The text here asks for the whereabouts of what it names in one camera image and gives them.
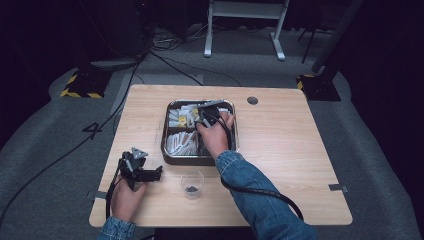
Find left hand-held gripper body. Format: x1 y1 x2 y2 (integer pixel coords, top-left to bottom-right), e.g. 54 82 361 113
118 146 150 192

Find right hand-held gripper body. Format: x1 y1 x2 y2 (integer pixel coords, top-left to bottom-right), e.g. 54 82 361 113
195 98 228 130

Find pile of white yellow packets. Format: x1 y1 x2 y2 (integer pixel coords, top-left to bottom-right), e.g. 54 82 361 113
167 103 201 129

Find metal compartment tray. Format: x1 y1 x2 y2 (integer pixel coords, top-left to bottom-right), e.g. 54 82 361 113
160 98 239 167

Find clear plastic cup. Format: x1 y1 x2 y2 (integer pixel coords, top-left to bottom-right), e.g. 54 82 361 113
180 169 205 201

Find person's right hand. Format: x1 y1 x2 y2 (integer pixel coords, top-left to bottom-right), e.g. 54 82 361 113
195 111 235 160

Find person's left hand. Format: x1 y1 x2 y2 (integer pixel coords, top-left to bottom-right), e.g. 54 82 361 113
110 177 150 223

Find pile of white orange sachets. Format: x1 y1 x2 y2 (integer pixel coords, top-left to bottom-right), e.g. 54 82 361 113
165 130 200 156

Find grey tape strip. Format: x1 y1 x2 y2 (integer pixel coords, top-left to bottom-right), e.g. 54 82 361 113
328 183 350 194
87 189 110 200

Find black yellow striped stand base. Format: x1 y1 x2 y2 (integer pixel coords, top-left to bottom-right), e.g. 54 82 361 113
296 73 342 102
60 68 113 100

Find black tripod legs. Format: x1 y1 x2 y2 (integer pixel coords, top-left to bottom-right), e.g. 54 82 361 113
297 25 323 64

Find grey metal pole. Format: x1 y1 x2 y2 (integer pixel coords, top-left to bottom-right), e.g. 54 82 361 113
311 0 366 74

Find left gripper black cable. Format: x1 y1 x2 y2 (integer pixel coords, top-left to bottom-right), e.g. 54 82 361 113
105 159 124 220

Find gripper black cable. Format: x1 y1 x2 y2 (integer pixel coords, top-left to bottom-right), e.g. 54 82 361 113
105 159 124 220
201 111 305 222

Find thin black floor cable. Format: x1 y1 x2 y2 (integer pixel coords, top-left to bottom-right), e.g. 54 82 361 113
149 50 242 88

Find thick black floor cable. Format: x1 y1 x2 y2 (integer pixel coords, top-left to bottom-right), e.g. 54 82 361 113
0 49 150 228

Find bundle of floor cables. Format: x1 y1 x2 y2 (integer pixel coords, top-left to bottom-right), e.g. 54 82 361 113
151 22 214 52

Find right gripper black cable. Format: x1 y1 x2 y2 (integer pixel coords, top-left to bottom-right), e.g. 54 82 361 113
201 111 305 222

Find white metal desk frame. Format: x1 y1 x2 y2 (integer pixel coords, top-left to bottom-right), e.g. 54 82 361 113
203 0 290 62

